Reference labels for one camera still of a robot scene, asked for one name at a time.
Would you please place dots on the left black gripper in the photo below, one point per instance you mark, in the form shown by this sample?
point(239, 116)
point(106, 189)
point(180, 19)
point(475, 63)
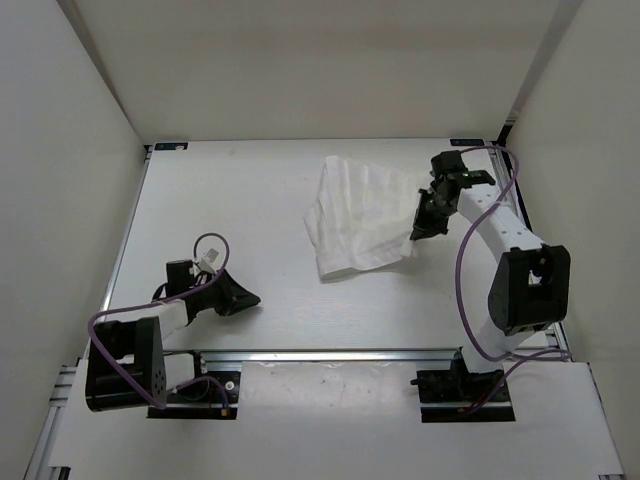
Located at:
point(234, 297)

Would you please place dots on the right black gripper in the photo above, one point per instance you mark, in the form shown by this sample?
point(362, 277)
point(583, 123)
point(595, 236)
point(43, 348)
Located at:
point(421, 225)

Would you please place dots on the white skirt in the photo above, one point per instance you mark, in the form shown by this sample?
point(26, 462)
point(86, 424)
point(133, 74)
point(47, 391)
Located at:
point(362, 217)

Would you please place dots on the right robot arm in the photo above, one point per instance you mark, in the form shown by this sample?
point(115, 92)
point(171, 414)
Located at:
point(530, 287)

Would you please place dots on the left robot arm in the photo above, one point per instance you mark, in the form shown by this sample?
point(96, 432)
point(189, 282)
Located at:
point(128, 365)

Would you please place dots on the right blue table label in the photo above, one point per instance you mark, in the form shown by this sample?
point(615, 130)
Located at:
point(466, 142)

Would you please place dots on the blue table label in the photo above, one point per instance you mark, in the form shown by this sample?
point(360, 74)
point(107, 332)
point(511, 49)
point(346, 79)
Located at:
point(171, 146)
point(466, 142)

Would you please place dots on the front white cover board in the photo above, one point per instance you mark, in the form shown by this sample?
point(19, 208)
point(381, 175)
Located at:
point(347, 421)

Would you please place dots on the left blue table label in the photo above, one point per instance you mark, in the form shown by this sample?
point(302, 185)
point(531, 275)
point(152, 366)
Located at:
point(171, 146)

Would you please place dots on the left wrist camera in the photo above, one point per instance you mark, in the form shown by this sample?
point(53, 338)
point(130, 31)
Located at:
point(211, 257)

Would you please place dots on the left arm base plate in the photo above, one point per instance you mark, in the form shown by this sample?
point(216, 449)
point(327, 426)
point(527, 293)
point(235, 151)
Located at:
point(197, 391)

